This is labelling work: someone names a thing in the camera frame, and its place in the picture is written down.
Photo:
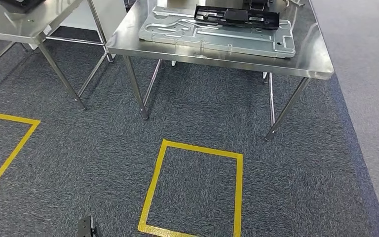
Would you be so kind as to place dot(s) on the stainless steel table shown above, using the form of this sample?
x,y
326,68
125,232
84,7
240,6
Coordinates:
x,y
13,26

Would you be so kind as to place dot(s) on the black plastic frame part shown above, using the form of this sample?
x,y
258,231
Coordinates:
x,y
237,14

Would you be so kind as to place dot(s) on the grooved aluminium plate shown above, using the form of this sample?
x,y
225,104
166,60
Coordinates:
x,y
235,39

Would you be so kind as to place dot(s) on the stainless steel workbench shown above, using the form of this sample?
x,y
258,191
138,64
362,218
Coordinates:
x,y
307,39

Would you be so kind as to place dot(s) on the black device with yellow stripe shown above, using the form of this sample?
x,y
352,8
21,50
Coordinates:
x,y
258,4

